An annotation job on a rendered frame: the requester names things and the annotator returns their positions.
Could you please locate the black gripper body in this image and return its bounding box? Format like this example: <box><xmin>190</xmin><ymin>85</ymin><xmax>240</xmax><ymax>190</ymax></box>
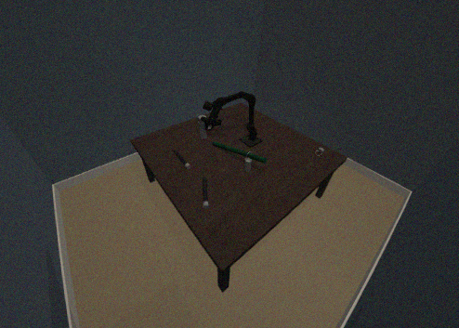
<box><xmin>201</xmin><ymin>112</ymin><xmax>218</xmax><ymax>124</ymax></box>

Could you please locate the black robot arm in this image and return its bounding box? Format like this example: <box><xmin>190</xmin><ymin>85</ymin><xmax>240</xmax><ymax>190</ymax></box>
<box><xmin>203</xmin><ymin>91</ymin><xmax>257</xmax><ymax>141</ymax></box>

